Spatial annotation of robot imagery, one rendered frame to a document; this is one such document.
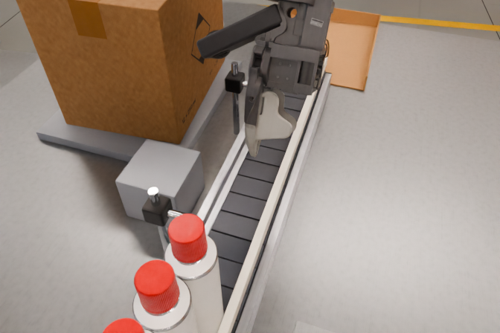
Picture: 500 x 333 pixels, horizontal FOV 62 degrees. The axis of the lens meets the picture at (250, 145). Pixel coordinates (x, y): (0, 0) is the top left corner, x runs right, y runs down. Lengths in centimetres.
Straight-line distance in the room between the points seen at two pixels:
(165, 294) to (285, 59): 30
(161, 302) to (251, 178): 37
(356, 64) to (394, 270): 54
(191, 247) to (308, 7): 30
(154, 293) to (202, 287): 8
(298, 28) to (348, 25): 70
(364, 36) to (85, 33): 72
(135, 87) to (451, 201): 57
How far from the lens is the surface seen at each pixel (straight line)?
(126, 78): 74
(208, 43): 54
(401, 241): 72
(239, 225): 63
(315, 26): 51
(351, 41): 115
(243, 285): 54
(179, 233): 38
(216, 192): 57
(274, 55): 50
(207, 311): 48
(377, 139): 86
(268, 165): 71
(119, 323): 35
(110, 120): 83
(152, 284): 36
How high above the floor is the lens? 140
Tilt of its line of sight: 44 degrees down
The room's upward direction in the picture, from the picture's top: straight up
